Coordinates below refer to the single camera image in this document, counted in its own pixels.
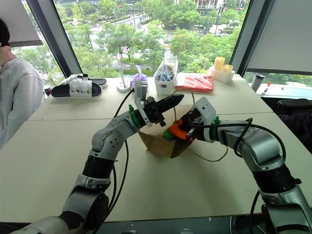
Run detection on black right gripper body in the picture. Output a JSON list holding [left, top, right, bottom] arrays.
[[183, 109, 209, 141]]

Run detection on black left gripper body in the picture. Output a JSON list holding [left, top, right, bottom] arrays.
[[143, 96, 167, 127]]

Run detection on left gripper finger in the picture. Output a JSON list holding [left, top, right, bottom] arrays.
[[159, 100, 182, 115], [156, 93, 185, 107]]

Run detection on orange carrot plush toy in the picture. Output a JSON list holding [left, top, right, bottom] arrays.
[[162, 118, 196, 142]]

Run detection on white bin with plastic bag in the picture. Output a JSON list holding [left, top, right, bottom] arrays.
[[153, 52, 179, 96]]

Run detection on red plastic bag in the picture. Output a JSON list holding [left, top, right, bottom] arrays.
[[175, 72, 215, 94]]

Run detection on brown paper bag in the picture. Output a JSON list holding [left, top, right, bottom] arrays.
[[138, 88, 230, 163]]

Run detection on purple plastic bag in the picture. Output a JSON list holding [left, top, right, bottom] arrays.
[[129, 64, 148, 90]]

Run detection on small white stand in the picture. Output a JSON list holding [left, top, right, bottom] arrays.
[[116, 65, 132, 93]]

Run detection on black and white slide sandal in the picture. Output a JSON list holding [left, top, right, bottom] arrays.
[[51, 77, 103, 100], [59, 73, 108, 89]]

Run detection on grey tumbler cup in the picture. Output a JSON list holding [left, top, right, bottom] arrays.
[[250, 73, 266, 93]]

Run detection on black chair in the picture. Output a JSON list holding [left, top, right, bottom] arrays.
[[276, 98, 312, 156]]

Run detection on grey roller blind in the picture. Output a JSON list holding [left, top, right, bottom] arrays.
[[0, 0, 44, 47], [245, 0, 312, 75]]

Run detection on person in grey sweater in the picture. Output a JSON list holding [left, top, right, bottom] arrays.
[[0, 18, 46, 150]]

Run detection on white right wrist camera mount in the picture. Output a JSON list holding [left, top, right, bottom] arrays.
[[192, 97, 218, 143]]

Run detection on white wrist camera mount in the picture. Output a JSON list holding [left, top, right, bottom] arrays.
[[134, 79, 154, 127], [192, 97, 218, 143]]

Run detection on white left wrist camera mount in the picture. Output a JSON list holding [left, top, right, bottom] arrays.
[[134, 79, 154, 127]]

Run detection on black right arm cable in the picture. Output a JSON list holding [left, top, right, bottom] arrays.
[[189, 117, 287, 234]]

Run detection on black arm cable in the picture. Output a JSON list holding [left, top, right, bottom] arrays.
[[189, 117, 287, 234], [91, 88, 136, 234]]

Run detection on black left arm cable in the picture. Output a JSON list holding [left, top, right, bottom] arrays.
[[91, 88, 136, 234]]

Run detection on red-handled tool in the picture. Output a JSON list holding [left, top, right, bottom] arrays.
[[262, 81, 273, 95]]

